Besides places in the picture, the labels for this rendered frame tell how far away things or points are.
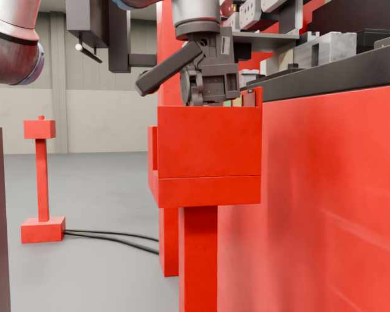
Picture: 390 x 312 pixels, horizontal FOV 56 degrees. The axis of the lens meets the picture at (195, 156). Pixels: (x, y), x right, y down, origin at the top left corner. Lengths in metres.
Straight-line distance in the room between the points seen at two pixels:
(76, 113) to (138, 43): 2.46
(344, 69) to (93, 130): 9.45
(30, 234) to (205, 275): 2.08
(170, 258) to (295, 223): 1.31
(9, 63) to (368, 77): 0.76
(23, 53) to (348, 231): 0.78
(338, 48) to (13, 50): 0.71
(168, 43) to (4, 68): 1.03
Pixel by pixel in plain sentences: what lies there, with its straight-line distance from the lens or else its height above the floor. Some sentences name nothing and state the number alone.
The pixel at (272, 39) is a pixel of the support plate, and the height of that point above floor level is 0.99.
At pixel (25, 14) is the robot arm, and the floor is 1.03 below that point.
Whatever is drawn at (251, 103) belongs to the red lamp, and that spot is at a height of 0.82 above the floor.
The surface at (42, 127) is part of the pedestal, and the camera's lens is 2.54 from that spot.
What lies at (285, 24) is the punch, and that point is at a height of 1.05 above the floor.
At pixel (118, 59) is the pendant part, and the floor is 1.17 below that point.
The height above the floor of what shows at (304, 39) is 0.99.
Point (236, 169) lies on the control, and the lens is 0.56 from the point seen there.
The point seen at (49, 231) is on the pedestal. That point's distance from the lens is 2.64.
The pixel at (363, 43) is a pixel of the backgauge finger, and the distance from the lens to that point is 1.11.
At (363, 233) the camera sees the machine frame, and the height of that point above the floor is 0.64.
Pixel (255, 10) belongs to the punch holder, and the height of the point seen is 1.12.
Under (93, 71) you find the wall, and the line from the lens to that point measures 9.98.
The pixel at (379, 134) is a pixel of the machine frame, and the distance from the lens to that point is 0.49.
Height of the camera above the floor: 0.79
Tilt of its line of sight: 5 degrees down
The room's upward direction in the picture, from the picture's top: straight up
